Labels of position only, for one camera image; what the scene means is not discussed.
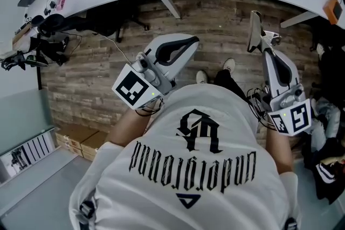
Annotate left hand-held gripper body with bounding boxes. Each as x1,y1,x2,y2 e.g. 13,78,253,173
112,52,176,110

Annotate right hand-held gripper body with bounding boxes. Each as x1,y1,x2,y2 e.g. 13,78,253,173
267,83,312,137

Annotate person's left forearm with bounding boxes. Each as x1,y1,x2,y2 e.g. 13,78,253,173
105,107,157,149

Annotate person's right forearm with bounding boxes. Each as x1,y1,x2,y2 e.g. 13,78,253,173
265,126,294,178

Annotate white shoe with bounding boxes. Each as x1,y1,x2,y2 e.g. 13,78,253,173
223,58,236,72
196,70,208,85

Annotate white table leg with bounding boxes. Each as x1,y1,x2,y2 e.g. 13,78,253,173
156,0,182,19
280,10,313,29

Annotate black trousers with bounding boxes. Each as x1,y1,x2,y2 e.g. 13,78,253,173
214,68,249,101

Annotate black office chair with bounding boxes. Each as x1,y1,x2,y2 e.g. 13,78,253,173
37,4,150,43

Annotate orange box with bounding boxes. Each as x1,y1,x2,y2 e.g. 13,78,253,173
322,0,343,25

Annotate white printed T-shirt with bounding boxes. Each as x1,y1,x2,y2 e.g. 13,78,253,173
68,83,300,230

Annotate black wrist cord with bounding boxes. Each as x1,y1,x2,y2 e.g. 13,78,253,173
258,113,278,132
134,98,165,117

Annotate black cable bundle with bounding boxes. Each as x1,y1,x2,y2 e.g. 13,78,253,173
246,87,270,119

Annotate white floor cable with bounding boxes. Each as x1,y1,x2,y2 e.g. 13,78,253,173
102,34,133,66

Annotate black strap buckle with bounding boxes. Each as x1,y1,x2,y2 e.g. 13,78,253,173
285,218,299,230
80,200,96,220

